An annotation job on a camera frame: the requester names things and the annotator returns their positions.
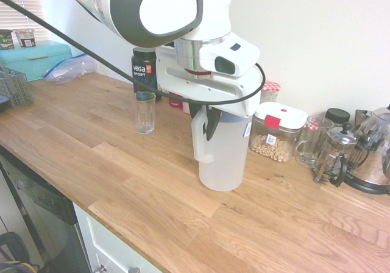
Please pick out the glass French press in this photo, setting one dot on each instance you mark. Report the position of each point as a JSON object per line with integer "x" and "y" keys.
{"x": 335, "y": 151}

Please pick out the black Vega protein tub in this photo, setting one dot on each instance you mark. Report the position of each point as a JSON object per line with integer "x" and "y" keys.
{"x": 143, "y": 72}

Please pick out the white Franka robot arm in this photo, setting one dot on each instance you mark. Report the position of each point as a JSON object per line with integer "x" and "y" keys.
{"x": 213, "y": 5}

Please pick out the cereal container with white lid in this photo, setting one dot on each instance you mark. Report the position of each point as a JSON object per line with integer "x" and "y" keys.
{"x": 274, "y": 145}

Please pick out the white cabinet drawer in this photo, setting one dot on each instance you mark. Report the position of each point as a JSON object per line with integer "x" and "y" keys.
{"x": 106, "y": 248}

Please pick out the window blinds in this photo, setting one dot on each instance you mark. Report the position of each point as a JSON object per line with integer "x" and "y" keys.
{"x": 12, "y": 20}

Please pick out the red wrist mount plate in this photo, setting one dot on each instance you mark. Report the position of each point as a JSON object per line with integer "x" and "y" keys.
{"x": 198, "y": 72}

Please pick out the jar with red checkered lid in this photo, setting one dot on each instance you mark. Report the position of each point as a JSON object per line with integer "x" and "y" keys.
{"x": 271, "y": 87}

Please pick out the teal bread box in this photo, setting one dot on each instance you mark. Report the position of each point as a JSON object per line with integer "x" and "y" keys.
{"x": 30, "y": 59}

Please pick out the pink water bottle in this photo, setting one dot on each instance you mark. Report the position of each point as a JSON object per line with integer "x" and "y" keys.
{"x": 186, "y": 108}

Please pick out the black dishwasher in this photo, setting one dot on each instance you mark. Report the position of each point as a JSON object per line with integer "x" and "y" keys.
{"x": 45, "y": 212}

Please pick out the translucent pitcher with blue lid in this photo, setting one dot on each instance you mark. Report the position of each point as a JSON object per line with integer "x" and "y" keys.
{"x": 222, "y": 163}

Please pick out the dark yogurt cup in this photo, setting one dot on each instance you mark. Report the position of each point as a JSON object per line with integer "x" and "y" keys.
{"x": 26, "y": 40}

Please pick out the clear drinking glass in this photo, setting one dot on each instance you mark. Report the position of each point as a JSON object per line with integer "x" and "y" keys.
{"x": 144, "y": 117}

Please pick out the jar with black lid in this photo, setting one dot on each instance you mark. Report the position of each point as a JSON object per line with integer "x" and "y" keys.
{"x": 336, "y": 114}

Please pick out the clear zip bag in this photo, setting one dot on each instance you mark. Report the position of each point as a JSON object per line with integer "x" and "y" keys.
{"x": 70, "y": 70}

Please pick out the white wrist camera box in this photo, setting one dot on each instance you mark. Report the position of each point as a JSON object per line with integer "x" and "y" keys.
{"x": 213, "y": 52}

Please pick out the steel electric kettle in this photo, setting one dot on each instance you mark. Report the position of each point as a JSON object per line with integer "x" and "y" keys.
{"x": 371, "y": 169}

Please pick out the grey dish rack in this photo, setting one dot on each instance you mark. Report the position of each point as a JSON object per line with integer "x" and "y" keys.
{"x": 18, "y": 87}

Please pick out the clear glass mug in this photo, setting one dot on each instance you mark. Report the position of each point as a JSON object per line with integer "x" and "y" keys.
{"x": 314, "y": 133}

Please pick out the green oat cup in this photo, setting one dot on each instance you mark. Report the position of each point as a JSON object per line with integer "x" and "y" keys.
{"x": 6, "y": 41}

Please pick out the red water bottle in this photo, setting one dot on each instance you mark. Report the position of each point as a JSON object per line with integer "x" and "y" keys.
{"x": 175, "y": 103}

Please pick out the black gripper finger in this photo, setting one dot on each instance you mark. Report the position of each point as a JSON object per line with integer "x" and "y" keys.
{"x": 212, "y": 123}
{"x": 193, "y": 110}

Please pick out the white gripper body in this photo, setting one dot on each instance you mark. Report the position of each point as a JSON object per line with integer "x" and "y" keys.
{"x": 176, "y": 84}

